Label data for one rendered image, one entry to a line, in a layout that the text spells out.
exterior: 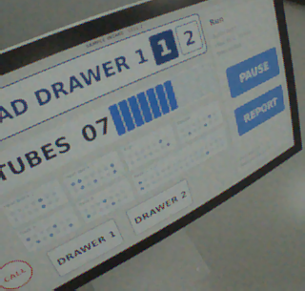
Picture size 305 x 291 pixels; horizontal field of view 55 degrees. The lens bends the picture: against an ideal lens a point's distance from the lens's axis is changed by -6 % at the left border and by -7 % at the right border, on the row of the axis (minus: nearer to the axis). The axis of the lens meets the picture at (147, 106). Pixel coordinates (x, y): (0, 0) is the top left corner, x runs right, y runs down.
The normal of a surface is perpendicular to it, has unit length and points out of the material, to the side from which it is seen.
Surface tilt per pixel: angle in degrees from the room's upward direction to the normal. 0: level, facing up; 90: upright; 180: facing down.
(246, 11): 50
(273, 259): 0
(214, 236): 0
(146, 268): 3
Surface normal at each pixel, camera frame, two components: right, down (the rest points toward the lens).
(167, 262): 0.07, -0.51
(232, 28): 0.41, 0.21
